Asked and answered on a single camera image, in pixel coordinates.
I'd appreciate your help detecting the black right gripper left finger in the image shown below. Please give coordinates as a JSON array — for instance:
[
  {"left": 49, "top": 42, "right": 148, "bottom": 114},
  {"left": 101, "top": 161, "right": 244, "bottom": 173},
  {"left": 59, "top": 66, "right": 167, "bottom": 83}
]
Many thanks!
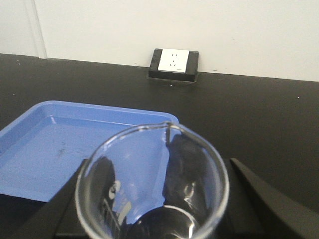
[{"left": 14, "top": 159, "right": 88, "bottom": 239}]

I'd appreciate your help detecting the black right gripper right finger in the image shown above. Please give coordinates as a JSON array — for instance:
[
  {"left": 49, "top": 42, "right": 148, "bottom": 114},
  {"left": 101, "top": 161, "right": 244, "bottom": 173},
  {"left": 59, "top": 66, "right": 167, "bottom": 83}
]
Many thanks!
[{"left": 219, "top": 158, "right": 319, "bottom": 239}]

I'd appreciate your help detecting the clear glass beaker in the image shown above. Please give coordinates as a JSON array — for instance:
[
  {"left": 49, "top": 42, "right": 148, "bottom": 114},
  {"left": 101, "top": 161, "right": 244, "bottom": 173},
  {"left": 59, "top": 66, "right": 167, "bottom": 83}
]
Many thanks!
[{"left": 75, "top": 122, "right": 229, "bottom": 239}]

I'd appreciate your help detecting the blue plastic tray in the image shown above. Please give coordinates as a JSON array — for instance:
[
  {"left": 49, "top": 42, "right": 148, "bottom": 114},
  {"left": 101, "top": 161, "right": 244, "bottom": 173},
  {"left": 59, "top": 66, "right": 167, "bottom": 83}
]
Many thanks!
[{"left": 0, "top": 101, "right": 178, "bottom": 202}]

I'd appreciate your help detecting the white socket in black box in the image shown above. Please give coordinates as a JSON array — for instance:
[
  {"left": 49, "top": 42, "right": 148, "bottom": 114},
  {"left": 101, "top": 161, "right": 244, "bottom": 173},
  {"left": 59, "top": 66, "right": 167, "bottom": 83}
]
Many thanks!
[{"left": 148, "top": 48, "right": 199, "bottom": 82}]

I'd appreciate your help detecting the white wall trim strip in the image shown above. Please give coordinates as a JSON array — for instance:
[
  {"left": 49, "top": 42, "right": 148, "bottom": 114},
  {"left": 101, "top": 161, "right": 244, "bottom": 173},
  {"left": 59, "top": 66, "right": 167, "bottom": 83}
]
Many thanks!
[{"left": 24, "top": 0, "right": 47, "bottom": 59}]

